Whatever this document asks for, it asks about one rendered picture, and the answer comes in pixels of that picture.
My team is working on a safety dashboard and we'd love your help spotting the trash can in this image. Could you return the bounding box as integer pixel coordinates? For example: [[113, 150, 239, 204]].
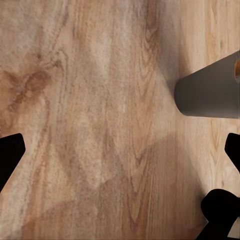
[[174, 50, 240, 120]]

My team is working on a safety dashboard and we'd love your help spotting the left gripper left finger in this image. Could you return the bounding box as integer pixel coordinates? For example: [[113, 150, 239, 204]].
[[0, 133, 26, 192]]

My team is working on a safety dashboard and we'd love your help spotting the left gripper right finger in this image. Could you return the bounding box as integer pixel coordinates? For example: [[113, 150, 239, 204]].
[[224, 133, 240, 172]]

